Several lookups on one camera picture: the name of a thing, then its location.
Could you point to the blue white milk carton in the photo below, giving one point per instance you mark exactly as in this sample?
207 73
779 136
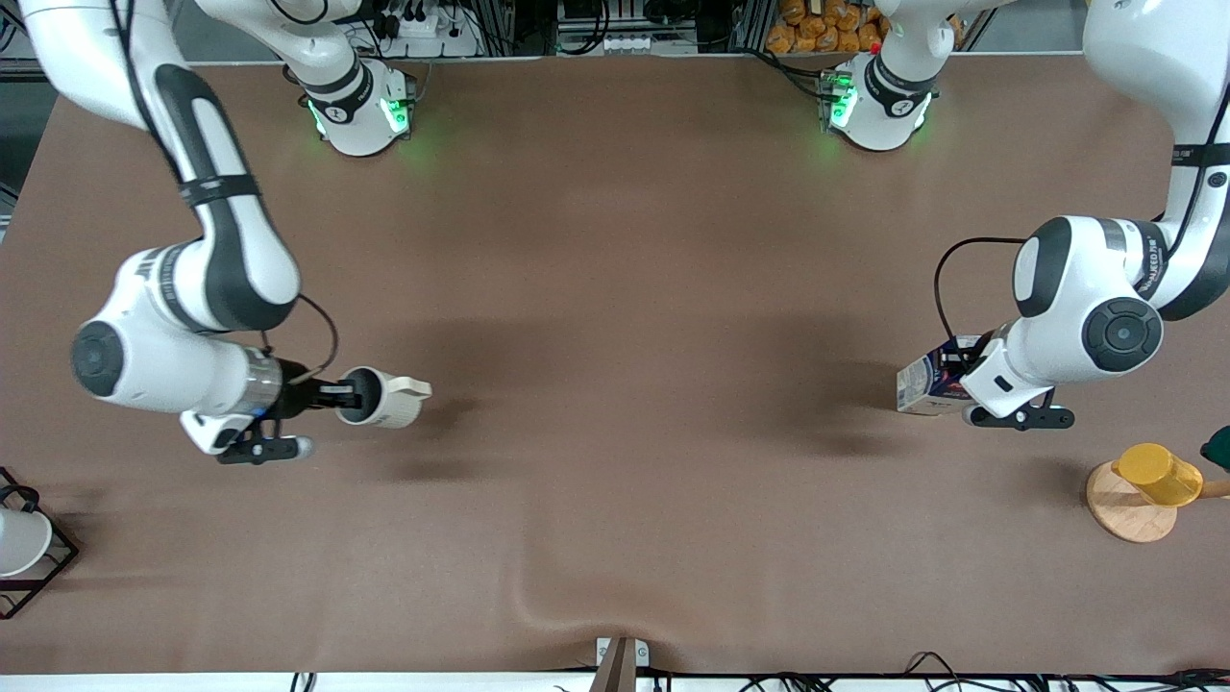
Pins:
922 384

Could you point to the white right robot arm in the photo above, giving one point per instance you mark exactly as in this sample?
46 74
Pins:
231 240

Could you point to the brown table cover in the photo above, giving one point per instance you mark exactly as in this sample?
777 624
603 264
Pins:
615 500

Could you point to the round wooden cup stand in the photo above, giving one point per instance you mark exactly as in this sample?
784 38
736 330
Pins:
1126 514

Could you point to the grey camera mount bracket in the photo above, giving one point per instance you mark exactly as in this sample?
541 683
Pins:
622 663

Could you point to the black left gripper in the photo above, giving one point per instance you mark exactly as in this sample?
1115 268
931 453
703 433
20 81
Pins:
962 363

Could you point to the yellow plastic cup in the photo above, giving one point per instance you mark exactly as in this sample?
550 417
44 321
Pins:
1161 475

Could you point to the bag of orange breads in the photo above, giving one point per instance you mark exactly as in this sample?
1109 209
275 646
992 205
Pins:
817 29

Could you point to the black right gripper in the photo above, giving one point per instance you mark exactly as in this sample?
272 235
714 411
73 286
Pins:
298 396

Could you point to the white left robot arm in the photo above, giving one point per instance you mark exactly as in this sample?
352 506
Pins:
1086 279

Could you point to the dark green object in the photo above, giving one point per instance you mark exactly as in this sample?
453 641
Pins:
1218 449

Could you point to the cream mug grey inside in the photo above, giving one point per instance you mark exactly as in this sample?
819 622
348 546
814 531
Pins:
396 402

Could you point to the small white power strip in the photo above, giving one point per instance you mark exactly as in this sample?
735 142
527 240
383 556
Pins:
634 43

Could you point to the white bowl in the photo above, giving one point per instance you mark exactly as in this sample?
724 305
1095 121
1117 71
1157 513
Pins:
19 543

